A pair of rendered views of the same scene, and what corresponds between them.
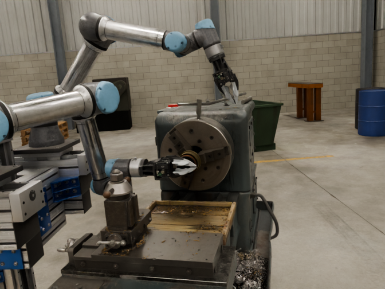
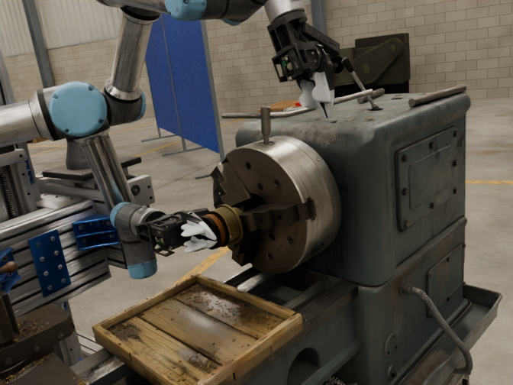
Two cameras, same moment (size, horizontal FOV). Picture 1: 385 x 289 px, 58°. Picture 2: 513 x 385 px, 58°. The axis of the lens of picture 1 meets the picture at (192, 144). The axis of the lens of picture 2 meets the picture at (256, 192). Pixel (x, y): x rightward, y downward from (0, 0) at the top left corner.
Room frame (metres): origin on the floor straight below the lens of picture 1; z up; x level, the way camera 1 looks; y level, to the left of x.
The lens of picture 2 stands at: (0.60, -0.57, 1.43)
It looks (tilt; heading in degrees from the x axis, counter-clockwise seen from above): 16 degrees down; 33
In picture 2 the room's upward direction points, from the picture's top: 7 degrees counter-clockwise
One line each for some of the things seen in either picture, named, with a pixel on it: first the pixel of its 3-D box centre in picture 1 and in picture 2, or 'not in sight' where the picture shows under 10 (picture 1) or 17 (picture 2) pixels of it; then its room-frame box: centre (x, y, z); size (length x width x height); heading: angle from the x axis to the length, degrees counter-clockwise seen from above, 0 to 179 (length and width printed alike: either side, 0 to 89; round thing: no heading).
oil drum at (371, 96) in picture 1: (374, 112); not in sight; (6.96, -3.69, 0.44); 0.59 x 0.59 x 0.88
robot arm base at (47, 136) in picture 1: (45, 133); (88, 148); (1.57, 0.66, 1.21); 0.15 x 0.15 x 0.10
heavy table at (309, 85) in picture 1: (304, 100); not in sight; (9.94, -3.26, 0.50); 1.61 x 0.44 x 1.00; 2
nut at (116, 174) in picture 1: (116, 175); not in sight; (0.93, 0.22, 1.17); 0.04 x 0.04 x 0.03
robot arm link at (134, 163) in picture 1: (138, 167); (149, 222); (1.35, 0.22, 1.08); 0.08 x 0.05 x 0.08; 166
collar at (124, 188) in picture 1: (117, 186); not in sight; (0.93, 0.22, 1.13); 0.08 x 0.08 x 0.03
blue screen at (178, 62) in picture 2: not in sight; (173, 82); (6.61, 4.61, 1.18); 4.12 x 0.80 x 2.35; 54
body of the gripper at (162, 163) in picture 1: (157, 168); (166, 231); (1.32, 0.14, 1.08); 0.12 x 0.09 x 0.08; 76
